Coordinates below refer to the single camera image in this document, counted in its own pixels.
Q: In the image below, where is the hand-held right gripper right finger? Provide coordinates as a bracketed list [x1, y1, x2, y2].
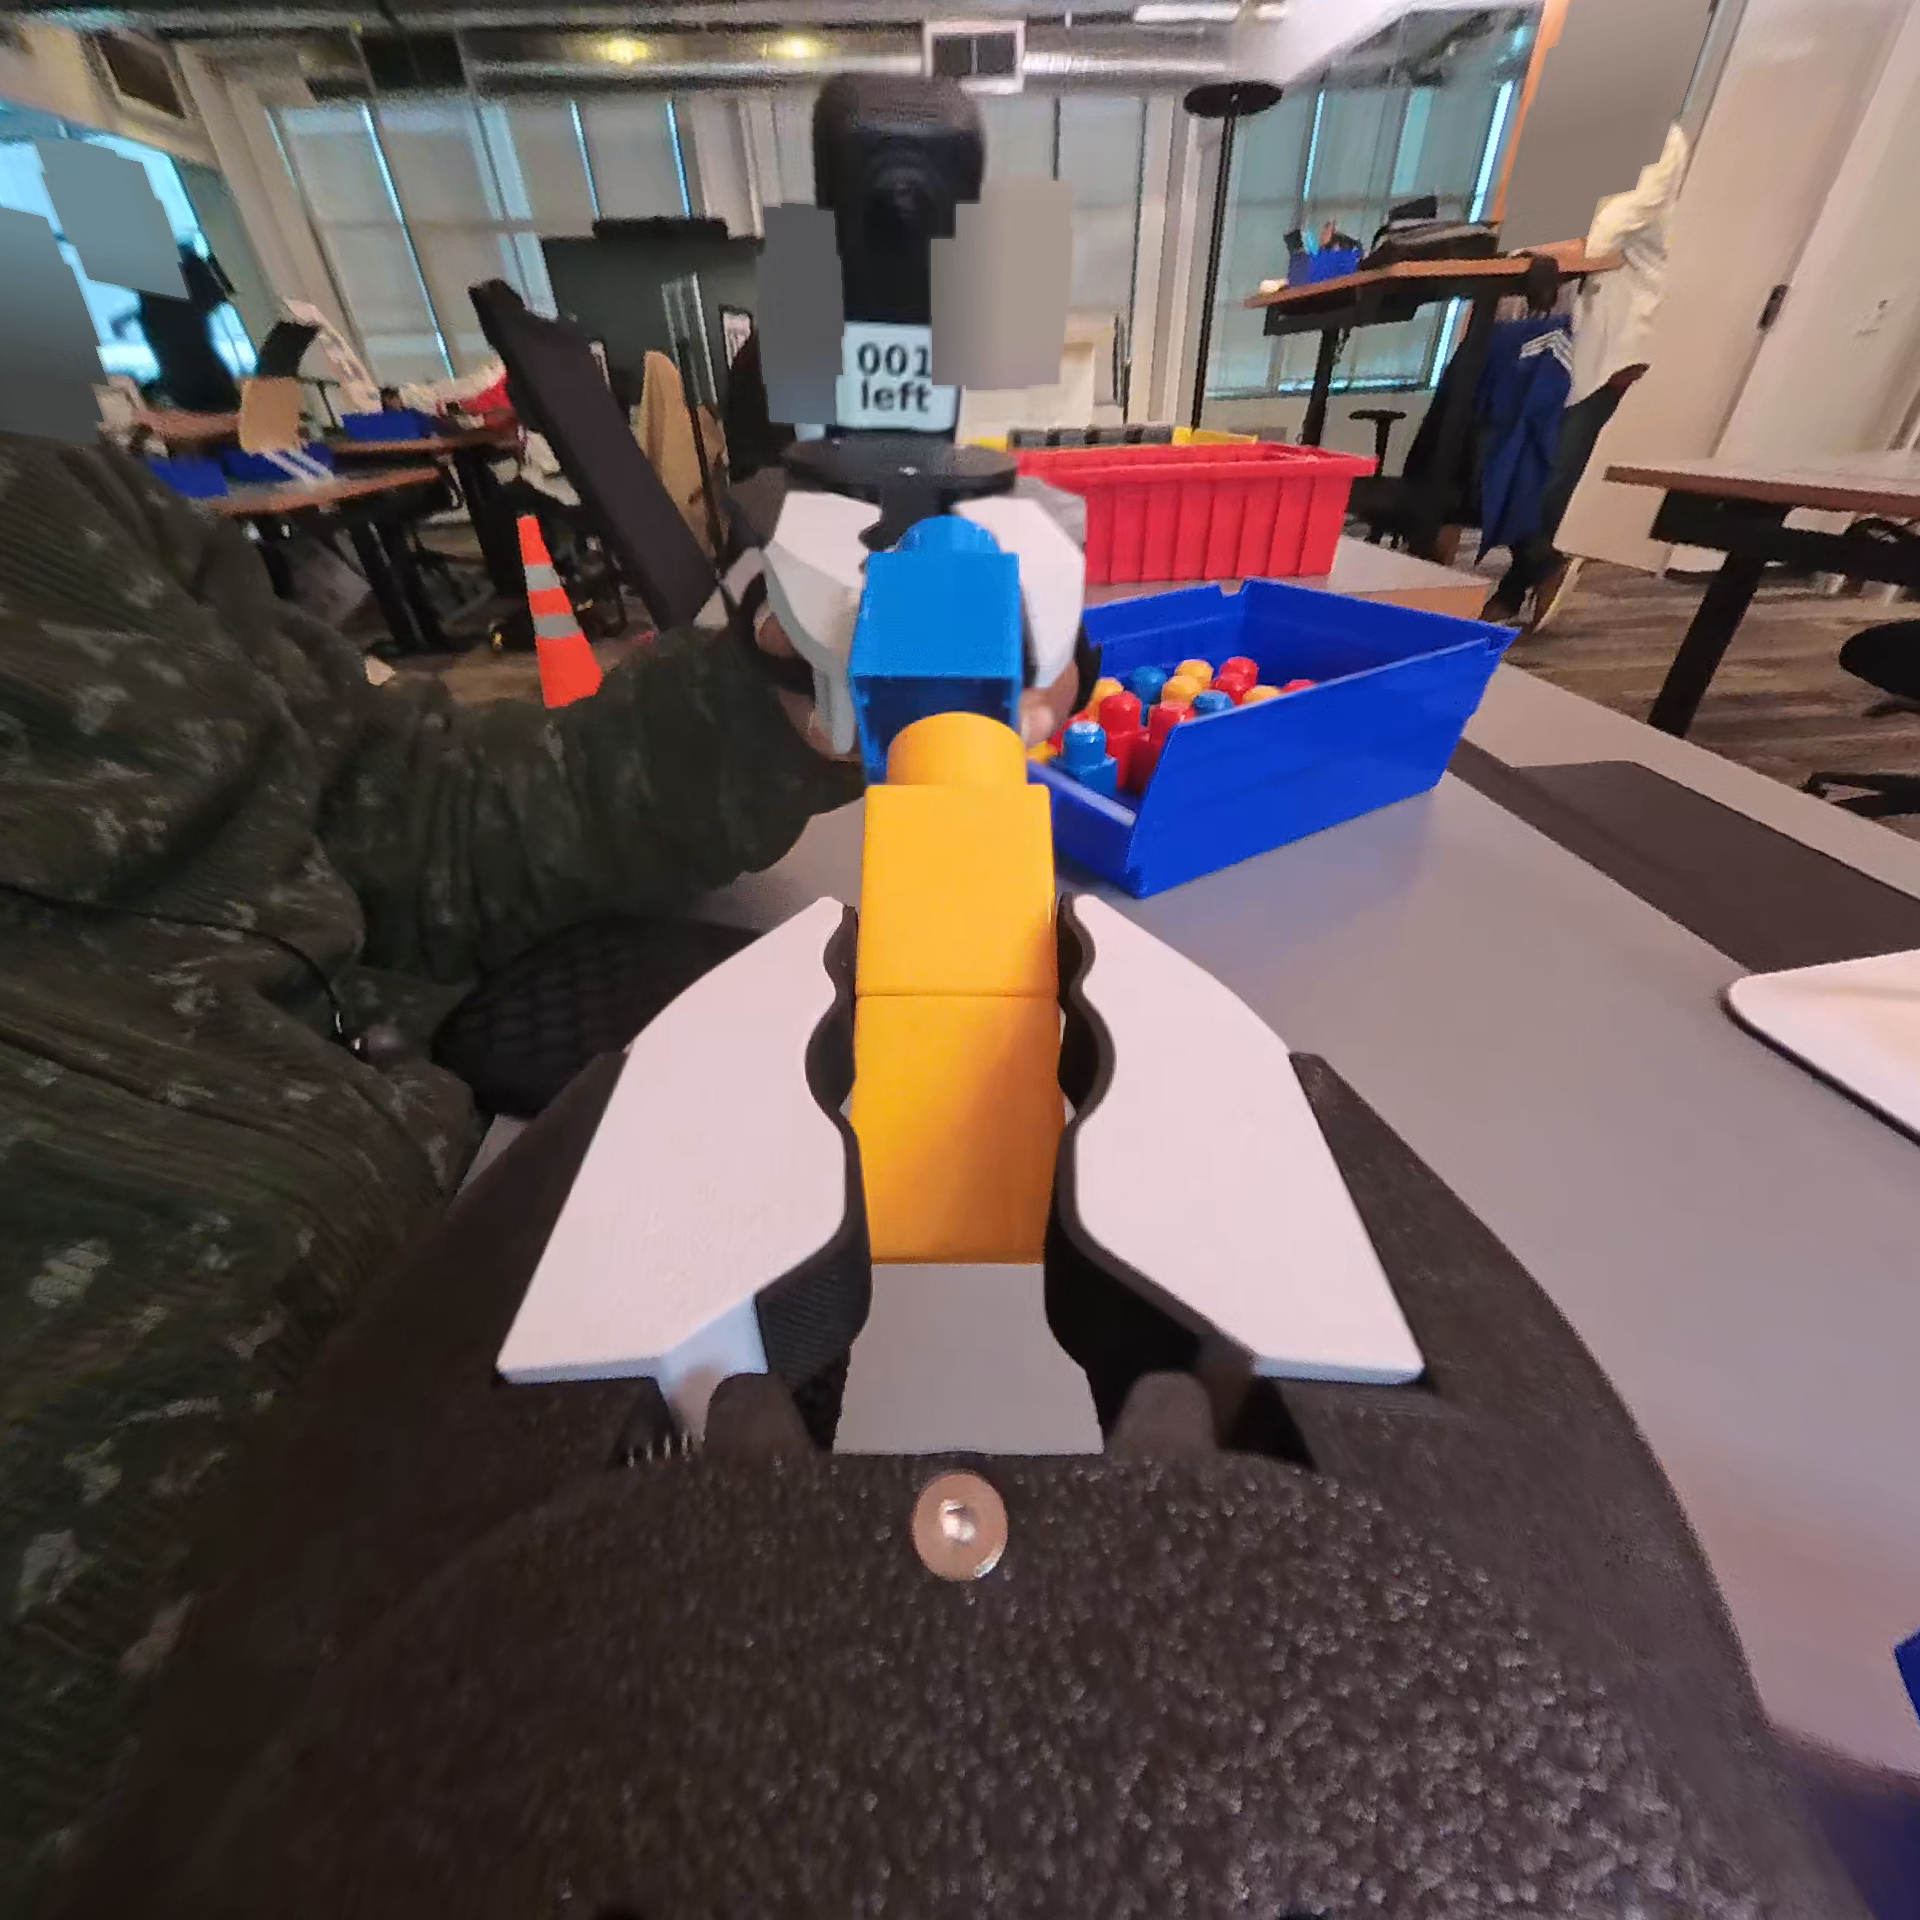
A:
[1046, 896, 1426, 1448]

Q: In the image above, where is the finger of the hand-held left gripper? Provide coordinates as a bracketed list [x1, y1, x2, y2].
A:
[761, 495, 890, 754]
[958, 495, 1087, 710]

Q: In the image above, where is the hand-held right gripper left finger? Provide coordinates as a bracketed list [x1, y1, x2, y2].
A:
[497, 896, 874, 1448]

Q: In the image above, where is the blue mega block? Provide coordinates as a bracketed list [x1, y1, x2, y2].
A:
[847, 516, 1029, 757]

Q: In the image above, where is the group of mega blocks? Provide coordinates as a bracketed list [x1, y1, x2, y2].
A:
[1026, 656, 1321, 800]

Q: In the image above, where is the yellow mega block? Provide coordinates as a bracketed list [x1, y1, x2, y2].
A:
[857, 717, 1058, 998]
[853, 990, 1068, 1263]

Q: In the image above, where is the person's left hand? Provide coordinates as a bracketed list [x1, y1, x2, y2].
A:
[747, 599, 1085, 754]

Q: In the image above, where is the red plastic bin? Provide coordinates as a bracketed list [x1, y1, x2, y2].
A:
[1012, 439, 1378, 586]

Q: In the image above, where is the black tilted panel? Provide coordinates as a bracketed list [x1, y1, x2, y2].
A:
[468, 276, 722, 633]

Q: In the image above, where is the orange traffic cone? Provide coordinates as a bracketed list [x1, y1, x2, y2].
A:
[515, 512, 605, 710]

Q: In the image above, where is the grey table with wooden edge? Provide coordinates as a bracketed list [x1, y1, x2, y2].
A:
[1049, 526, 1491, 607]

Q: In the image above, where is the black floor lamp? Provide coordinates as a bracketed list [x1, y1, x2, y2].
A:
[1183, 82, 1285, 437]

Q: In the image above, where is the black office chair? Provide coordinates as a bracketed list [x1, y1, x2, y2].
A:
[1351, 336, 1487, 564]
[1809, 614, 1920, 818]

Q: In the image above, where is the wooden background desk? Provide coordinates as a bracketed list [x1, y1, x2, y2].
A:
[1604, 450, 1920, 735]
[134, 404, 529, 654]

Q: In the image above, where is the wooden standing desk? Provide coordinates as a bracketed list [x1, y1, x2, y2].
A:
[1245, 247, 1625, 452]

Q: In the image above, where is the blue jacket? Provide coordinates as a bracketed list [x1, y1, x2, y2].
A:
[1476, 314, 1577, 564]

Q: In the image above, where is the person in green sweater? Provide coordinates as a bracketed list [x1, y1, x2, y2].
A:
[0, 431, 485, 1876]

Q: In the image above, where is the white document stand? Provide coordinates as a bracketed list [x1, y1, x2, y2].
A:
[1725, 948, 1920, 1142]

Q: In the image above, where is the black table cable cover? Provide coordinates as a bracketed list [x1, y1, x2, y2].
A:
[1447, 742, 1920, 974]

